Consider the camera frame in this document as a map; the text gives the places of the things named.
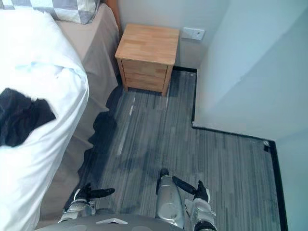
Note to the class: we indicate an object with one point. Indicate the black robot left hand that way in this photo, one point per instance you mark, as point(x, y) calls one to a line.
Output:
point(96, 192)

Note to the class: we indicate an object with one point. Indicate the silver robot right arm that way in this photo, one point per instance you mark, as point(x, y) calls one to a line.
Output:
point(202, 211)

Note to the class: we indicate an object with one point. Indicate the silver robot leg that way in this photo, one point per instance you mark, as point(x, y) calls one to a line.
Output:
point(168, 199)

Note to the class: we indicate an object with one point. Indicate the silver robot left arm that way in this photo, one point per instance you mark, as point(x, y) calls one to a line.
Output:
point(79, 207)

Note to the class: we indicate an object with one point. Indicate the white wall socket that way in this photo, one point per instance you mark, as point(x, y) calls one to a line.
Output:
point(192, 33)

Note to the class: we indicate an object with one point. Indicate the grey checked pillow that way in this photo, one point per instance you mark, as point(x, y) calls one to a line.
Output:
point(72, 9)

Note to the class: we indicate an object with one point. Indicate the black clothes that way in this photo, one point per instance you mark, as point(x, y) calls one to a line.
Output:
point(21, 115)

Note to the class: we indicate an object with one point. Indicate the beige bed sheet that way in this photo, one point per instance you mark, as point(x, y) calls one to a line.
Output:
point(98, 53)

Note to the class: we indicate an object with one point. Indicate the light wooden nightstand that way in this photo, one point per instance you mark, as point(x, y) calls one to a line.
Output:
point(146, 45)

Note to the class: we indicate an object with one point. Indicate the grey robot torso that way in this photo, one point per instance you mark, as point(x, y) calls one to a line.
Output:
point(108, 222)

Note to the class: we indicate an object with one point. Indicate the orange wooden headboard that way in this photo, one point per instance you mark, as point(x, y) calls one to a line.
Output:
point(113, 7)

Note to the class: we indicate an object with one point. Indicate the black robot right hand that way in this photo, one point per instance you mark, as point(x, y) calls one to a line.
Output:
point(198, 190)

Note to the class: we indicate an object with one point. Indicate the white quilt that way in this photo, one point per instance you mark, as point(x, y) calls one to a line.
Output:
point(36, 60)

